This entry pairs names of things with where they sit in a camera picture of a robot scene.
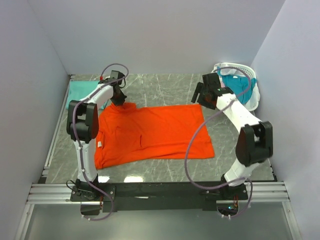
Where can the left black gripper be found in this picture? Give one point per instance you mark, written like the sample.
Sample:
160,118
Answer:
119,99

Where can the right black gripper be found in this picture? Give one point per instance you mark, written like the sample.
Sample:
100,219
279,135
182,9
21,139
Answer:
197,92

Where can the orange t shirt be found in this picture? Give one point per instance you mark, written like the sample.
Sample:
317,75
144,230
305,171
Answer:
128,134

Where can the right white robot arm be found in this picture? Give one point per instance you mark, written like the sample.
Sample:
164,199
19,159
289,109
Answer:
255,139

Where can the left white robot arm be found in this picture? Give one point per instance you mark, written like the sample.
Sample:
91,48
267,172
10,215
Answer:
83,121

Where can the white garment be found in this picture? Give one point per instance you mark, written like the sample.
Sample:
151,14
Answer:
225,67

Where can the folded teal t shirt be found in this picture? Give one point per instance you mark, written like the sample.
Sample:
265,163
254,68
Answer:
79,90

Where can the blue garment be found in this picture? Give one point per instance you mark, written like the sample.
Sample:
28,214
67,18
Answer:
238,83

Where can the white laundry basket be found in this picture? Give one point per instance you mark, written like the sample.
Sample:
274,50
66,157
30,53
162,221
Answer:
248,72

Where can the black base beam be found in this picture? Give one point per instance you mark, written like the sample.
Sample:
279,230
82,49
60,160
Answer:
139,196

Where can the aluminium frame rail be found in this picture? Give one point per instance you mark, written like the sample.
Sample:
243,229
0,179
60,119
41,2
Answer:
41,193

